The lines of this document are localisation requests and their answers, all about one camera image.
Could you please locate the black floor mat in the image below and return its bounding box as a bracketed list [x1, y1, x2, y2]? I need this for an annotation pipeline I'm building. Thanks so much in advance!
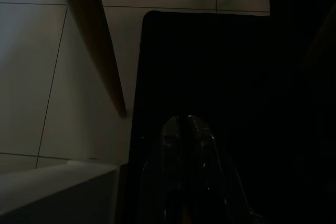
[122, 10, 336, 224]

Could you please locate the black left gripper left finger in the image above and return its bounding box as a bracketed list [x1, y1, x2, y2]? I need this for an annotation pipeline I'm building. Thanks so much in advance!
[140, 115, 185, 224]

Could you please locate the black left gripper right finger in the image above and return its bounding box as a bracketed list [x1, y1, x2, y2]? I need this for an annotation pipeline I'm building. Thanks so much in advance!
[187, 115, 257, 224]

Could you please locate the white cabinet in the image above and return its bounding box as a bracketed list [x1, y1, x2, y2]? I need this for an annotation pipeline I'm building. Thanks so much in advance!
[0, 161, 122, 224]

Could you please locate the wooden table leg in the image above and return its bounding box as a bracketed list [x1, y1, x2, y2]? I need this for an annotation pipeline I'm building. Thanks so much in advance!
[51, 0, 129, 118]

